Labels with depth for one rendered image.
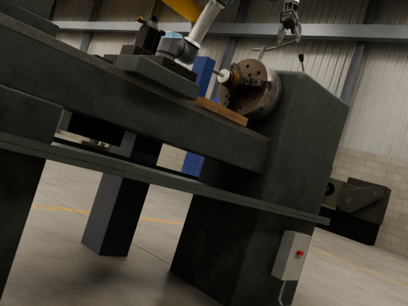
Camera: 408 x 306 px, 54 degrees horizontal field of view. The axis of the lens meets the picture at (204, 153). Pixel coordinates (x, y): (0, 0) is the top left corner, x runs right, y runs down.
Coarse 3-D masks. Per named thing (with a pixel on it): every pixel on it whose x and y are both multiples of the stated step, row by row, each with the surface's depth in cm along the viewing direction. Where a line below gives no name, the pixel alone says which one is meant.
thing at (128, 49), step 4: (128, 44) 164; (132, 44) 162; (124, 48) 165; (128, 48) 163; (132, 48) 161; (136, 48) 161; (140, 48) 162; (120, 52) 167; (124, 52) 165; (128, 52) 163; (132, 52) 160; (136, 52) 161; (140, 52) 162; (144, 52) 164; (148, 52) 165
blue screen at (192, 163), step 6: (216, 102) 928; (186, 156) 1076; (192, 156) 998; (198, 156) 936; (186, 162) 1050; (192, 162) 975; (198, 162) 916; (186, 168) 1024; (192, 168) 953; (198, 168) 897; (192, 174) 932; (198, 174) 878
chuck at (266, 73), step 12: (252, 60) 203; (252, 72) 201; (264, 72) 196; (276, 84) 199; (240, 96) 203; (252, 96) 198; (264, 96) 193; (240, 108) 201; (252, 108) 196; (264, 108) 198; (252, 120) 205
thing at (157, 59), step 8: (104, 56) 172; (112, 56) 168; (144, 56) 151; (152, 56) 147; (160, 56) 144; (160, 64) 143; (168, 64) 145; (176, 64) 147; (176, 72) 148; (184, 72) 151; (192, 72) 153; (192, 80) 154
